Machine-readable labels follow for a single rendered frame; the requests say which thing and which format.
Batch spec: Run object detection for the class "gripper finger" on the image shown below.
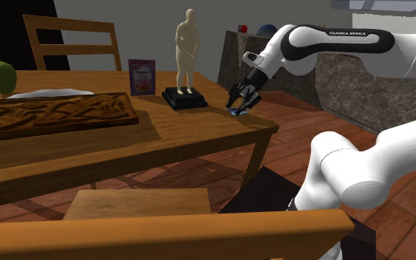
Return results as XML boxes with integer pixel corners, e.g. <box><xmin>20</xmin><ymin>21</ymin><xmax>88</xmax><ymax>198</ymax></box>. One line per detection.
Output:
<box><xmin>235</xmin><ymin>91</ymin><xmax>261</xmax><ymax>117</ymax></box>
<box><xmin>227</xmin><ymin>83</ymin><xmax>244</xmax><ymax>109</ymax></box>

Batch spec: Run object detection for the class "small blue flat object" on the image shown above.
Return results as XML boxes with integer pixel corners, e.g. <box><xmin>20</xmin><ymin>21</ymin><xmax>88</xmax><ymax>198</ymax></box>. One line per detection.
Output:
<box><xmin>225</xmin><ymin>105</ymin><xmax>251</xmax><ymax>117</ymax></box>

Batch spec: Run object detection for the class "wooden dining table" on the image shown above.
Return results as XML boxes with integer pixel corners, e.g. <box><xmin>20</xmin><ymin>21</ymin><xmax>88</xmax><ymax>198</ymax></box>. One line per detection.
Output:
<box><xmin>0</xmin><ymin>69</ymin><xmax>281</xmax><ymax>212</ymax></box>

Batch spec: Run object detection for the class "beige figure on black base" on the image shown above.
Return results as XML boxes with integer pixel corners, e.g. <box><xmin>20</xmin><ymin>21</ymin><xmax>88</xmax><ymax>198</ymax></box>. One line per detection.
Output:
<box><xmin>161</xmin><ymin>8</ymin><xmax>209</xmax><ymax>111</ymax></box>

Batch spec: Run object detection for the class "dark marble counter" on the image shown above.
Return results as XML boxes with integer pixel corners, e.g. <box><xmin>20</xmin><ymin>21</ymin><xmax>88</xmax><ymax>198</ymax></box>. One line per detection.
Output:
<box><xmin>216</xmin><ymin>23</ymin><xmax>416</xmax><ymax>135</ymax></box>

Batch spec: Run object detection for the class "dark robot stand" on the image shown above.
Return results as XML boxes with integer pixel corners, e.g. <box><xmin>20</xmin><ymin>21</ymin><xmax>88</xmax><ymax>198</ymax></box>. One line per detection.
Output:
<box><xmin>219</xmin><ymin>165</ymin><xmax>377</xmax><ymax>260</ymax></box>

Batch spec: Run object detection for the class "purple printed box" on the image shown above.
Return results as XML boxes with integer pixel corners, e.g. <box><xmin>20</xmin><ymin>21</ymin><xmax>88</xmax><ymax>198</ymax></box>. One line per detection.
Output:
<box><xmin>128</xmin><ymin>58</ymin><xmax>157</xmax><ymax>97</ymax></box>

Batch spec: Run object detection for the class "wooden chair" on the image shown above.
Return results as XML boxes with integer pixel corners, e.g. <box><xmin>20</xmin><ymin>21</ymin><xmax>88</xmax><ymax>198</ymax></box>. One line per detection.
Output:
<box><xmin>22</xmin><ymin>14</ymin><xmax>123</xmax><ymax>72</ymax></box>
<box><xmin>0</xmin><ymin>187</ymin><xmax>355</xmax><ymax>260</ymax></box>

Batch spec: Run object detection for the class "carved wooden board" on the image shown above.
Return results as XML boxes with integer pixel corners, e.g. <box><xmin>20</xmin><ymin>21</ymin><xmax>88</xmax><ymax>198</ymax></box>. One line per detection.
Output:
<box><xmin>0</xmin><ymin>92</ymin><xmax>140</xmax><ymax>144</ymax></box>

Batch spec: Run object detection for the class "white plate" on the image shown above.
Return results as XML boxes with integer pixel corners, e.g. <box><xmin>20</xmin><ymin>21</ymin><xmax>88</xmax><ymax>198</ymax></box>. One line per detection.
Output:
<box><xmin>6</xmin><ymin>88</ymin><xmax>95</xmax><ymax>100</ymax></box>

